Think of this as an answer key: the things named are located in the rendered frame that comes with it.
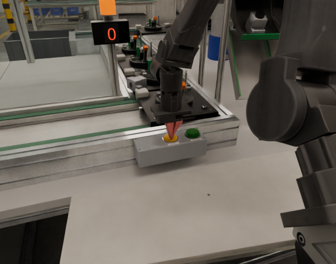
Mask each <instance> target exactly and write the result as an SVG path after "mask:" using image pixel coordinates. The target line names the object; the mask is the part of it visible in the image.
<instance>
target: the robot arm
mask: <svg viewBox="0 0 336 264"><path fill-rule="evenodd" d="M219 1H220V0H187V1H186V3H185V5H184V7H183V9H182V11H181V12H180V14H179V15H178V17H177V18H176V19H175V20H174V23H173V25H172V27H171V28H168V30H167V32H166V34H165V37H164V39H163V40H161V41H160V42H159V45H158V49H157V54H156V56H155V60H153V61H152V62H151V64H150V67H149V70H150V73H151V74H152V76H153V77H154V78H155V79H156V80H157V81H158V82H159V83H160V89H161V90H160V104H154V105H151V106H150V110H151V112H153V113H154V117H155V119H156V122H157V123H158V124H163V123H164V124H165V126H166V128H167V132H168V136H169V138H170V140H172V139H173V137H174V135H175V133H176V131H177V130H178V128H179V127H180V125H181V124H182V121H183V118H182V116H181V115H185V114H191V115H192V108H191V107H190V106H189V105H188V104H187V103H186V102H185V101H182V78H183V69H181V68H185V69H191V68H192V64H193V61H194V57H195V55H196V53H197V52H198V50H199V44H200V42H201V40H202V39H203V34H204V31H205V28H206V26H207V23H208V21H209V19H210V17H211V15H212V14H213V12H214V10H215V8H216V6H217V4H218V2H219ZM296 76H301V77H302V78H301V80H300V79H296ZM246 119H247V123H248V126H249V128H250V130H251V131H252V133H253V134H254V135H255V136H256V137H257V138H258V139H259V140H263V141H277V142H281V143H284V144H287V145H291V146H294V147H298V148H297V150H296V151H295V154H296V157H297V160H298V163H299V166H300V169H301V173H302V177H301V178H298V179H296V181H297V184H298V187H299V191H300V194H301V197H302V201H303V203H304V206H305V209H301V210H296V211H290V212H284V213H280V216H281V220H282V223H283V226H284V228H287V227H301V226H316V225H329V224H336V0H284V8H283V18H282V22H281V29H280V35H279V40H278V45H277V48H276V52H275V53H274V55H273V56H272V57H269V58H266V59H264V60H263V61H261V64H260V71H259V82H258V83H257V84H256V85H255V86H254V87H253V89H252V90H251V92H250V95H249V97H248V100H247V105H246Z"/></svg>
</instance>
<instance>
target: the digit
mask: <svg viewBox="0 0 336 264"><path fill-rule="evenodd" d="M103 30H104V38H105V43H110V42H119V41H120V39H119V33H118V23H113V24H103Z"/></svg>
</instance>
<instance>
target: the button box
mask: <svg viewBox="0 0 336 264"><path fill-rule="evenodd" d="M195 129H197V130H198V131H199V136H198V137H196V138H191V137H188V136H187V135H186V130H181V131H177V132H176V133H175V135H176V136H177V140H175V141H172V142H169V141H165V140H164V135H166V134H168V133H165V134H159V135H153V136H147V137H140V138H134V139H133V143H134V155H135V158H136V160H137V163H138V166H139V168H142V167H147V166H153V165H156V164H161V163H166V162H172V161H177V160H182V159H187V158H192V157H197V156H203V155H206V151H207V141H208V140H207V138H206V136H205V135H204V134H203V133H202V132H201V130H200V129H199V128H195Z"/></svg>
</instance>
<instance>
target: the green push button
mask: <svg viewBox="0 0 336 264"><path fill-rule="evenodd" d="M186 135H187V136H188V137H191V138H196V137H198V136H199V131H198V130H197V129H195V128H189V129H187V130H186Z"/></svg>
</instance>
